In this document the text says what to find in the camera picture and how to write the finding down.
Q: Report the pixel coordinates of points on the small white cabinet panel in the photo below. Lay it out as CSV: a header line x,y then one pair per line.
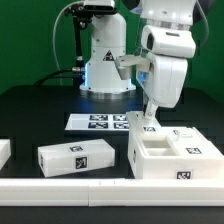
x,y
187,142

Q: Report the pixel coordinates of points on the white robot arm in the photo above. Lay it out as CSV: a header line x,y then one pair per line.
x,y
163,46

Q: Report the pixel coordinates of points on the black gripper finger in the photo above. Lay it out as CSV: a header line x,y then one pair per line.
x,y
149,109

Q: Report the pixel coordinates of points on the white sheet with fiducial markers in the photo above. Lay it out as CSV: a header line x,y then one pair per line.
x,y
108,122

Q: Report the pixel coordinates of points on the white cabinet drawer block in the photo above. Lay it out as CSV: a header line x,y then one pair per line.
x,y
61,159

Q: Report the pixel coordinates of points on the long white cabinet door panel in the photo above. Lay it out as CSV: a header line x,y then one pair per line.
x,y
139,125

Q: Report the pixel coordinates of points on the white border rail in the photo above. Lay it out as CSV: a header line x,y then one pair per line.
x,y
5,151
110,192

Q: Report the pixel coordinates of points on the white cabinet body box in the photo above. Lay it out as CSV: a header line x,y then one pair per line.
x,y
149,159

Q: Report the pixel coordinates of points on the white left border rail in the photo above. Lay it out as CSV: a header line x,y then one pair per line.
x,y
5,151

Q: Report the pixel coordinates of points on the white front border rail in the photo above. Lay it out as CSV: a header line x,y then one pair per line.
x,y
110,192

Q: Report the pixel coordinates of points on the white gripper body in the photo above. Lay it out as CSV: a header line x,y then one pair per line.
x,y
161,77

